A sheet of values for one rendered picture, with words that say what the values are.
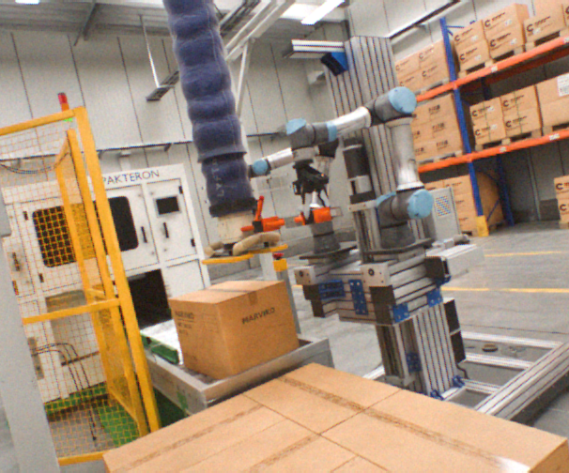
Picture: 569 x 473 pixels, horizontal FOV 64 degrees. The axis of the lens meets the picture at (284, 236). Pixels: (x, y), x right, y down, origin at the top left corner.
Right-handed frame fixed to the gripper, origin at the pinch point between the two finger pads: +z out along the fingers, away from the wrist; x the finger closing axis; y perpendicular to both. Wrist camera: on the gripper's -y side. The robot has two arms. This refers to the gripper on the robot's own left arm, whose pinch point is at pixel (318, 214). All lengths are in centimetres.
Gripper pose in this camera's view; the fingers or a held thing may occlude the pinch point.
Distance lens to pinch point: 168.1
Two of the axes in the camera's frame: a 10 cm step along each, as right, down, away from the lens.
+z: 2.1, 9.8, 0.5
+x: -8.1, 2.0, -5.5
